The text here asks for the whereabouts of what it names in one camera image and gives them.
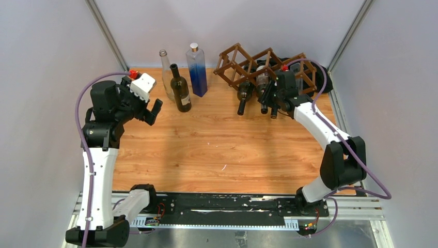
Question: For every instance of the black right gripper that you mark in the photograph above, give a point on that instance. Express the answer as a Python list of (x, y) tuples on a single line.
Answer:
[(264, 98)]

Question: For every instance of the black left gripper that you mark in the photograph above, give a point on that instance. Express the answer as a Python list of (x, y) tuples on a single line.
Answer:
[(144, 114)]

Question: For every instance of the dark bottle barcode label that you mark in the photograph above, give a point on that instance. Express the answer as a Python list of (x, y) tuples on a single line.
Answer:
[(261, 83)]

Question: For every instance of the dark bottle white label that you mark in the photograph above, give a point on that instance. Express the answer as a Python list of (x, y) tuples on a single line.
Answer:
[(180, 89)]

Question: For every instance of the clear round glass bottle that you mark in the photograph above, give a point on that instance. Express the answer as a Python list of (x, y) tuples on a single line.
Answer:
[(166, 74)]

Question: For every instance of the blue square glass bottle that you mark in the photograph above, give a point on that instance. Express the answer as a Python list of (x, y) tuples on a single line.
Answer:
[(195, 58)]

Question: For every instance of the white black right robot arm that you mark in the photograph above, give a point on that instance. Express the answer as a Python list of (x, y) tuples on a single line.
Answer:
[(339, 166)]

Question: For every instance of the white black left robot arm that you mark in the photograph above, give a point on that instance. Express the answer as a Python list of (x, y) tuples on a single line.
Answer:
[(102, 223)]

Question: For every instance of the small clear bottle in rack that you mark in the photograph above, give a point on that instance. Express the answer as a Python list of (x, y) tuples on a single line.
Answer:
[(274, 113)]

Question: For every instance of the dark bottle lower rack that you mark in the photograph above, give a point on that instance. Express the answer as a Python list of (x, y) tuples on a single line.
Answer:
[(245, 92)]

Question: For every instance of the brown wooden wine rack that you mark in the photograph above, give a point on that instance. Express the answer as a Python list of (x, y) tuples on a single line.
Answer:
[(235, 66)]

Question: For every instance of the black cloth behind rack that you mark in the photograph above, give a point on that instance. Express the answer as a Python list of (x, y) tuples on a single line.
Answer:
[(323, 78)]

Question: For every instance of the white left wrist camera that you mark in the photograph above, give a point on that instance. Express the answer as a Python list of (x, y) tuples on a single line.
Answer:
[(142, 86)]

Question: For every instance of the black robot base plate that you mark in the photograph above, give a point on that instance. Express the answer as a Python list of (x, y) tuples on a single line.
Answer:
[(229, 211)]

